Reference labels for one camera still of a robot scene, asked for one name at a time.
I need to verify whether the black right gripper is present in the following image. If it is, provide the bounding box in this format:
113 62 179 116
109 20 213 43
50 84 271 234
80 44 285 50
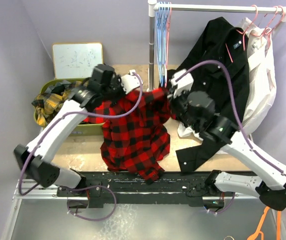
167 85 200 131

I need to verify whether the red black plaid shirt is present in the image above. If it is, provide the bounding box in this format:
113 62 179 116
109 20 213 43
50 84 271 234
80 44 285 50
84 88 172 184

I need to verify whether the pink wire hanger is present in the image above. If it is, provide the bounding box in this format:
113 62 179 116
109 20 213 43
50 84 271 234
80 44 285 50
164 6 172 87

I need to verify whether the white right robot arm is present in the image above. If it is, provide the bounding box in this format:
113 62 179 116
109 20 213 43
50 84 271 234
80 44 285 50
167 91 286 211

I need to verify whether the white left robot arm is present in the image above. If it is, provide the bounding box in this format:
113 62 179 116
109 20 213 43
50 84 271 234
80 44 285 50
13 64 126 196

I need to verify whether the black button shirt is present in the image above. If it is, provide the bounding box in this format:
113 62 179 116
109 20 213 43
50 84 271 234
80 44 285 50
167 17 250 173

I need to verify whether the yellow plaid shirt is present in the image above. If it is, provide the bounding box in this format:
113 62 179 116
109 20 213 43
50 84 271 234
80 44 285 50
31 80 82 128

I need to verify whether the white shirt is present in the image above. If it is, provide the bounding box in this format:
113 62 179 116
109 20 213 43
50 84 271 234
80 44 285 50
177 16 277 138

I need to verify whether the pink hanger holding black shirt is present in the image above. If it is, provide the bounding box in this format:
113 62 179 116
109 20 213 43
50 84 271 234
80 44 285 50
224 4 259 63

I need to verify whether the pink hanger holding white shirt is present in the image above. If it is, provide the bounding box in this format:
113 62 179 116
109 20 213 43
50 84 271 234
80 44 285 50
257 5 285 49

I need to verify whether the orange plastic hanger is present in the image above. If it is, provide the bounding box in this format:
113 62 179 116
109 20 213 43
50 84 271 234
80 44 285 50
247 206 282 240

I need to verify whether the green plastic laundry basket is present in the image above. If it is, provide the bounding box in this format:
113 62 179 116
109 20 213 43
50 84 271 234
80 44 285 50
31 78 103 136

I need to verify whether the metal clothes rack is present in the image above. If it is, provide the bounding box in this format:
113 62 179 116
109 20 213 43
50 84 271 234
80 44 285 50
147 0 286 91

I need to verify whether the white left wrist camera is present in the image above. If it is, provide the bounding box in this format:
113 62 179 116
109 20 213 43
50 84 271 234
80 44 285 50
121 69 143 95

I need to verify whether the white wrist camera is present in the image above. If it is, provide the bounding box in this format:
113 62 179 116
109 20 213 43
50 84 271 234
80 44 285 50
121 69 143 95
168 69 194 99

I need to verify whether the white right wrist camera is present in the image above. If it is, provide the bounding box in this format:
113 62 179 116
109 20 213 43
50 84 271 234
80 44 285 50
168 69 194 99

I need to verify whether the small whiteboard yellow frame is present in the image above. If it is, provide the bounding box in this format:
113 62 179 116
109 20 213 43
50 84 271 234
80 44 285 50
52 42 104 79

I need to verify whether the blue wire hanger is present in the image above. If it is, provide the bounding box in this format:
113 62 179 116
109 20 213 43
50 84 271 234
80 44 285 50
155 10 164 87
158 6 164 86

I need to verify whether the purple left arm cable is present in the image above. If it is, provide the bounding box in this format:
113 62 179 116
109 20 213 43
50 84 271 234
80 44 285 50
17 72 144 196

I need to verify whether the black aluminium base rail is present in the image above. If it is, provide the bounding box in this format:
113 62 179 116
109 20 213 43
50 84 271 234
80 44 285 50
12 170 259 209

